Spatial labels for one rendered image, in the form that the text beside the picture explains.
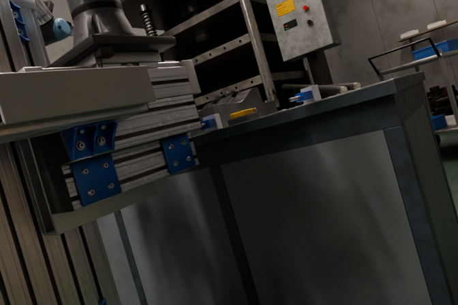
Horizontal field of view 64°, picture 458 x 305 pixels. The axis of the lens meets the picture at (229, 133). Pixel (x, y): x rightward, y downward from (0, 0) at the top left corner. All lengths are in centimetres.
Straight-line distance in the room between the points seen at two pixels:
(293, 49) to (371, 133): 112
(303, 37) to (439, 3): 746
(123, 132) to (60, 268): 33
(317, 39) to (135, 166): 146
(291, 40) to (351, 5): 781
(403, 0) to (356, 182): 857
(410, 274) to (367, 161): 35
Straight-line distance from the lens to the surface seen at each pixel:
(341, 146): 115
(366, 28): 976
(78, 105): 61
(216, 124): 129
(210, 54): 237
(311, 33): 211
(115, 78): 66
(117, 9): 91
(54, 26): 157
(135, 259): 187
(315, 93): 129
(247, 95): 158
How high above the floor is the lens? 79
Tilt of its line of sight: 1 degrees down
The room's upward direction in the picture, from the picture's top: 16 degrees counter-clockwise
